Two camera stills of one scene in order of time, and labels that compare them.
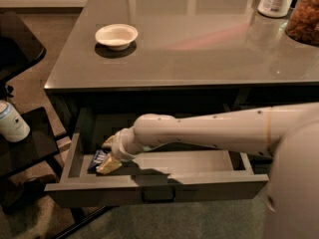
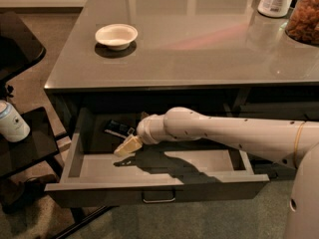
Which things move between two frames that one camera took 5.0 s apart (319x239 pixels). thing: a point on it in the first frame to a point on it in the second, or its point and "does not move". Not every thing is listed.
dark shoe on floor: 18,194 does not move
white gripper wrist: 119,146 to 145,130
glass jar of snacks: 303,21 does not move
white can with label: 12,124 does not move
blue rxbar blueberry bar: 96,160 to 119,128
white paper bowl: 117,36 does not move
